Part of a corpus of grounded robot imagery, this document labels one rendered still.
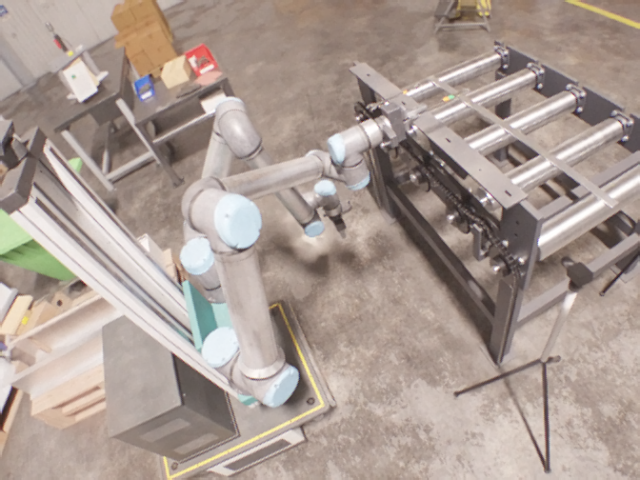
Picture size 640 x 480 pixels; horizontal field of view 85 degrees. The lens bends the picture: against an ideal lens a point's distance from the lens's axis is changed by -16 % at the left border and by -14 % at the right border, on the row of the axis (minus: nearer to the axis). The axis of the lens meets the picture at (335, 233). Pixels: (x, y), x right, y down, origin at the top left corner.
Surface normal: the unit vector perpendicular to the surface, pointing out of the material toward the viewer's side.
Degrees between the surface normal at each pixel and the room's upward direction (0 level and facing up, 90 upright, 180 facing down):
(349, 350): 0
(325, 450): 0
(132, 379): 0
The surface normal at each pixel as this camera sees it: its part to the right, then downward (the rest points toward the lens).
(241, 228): 0.80, 0.16
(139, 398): -0.25, -0.62
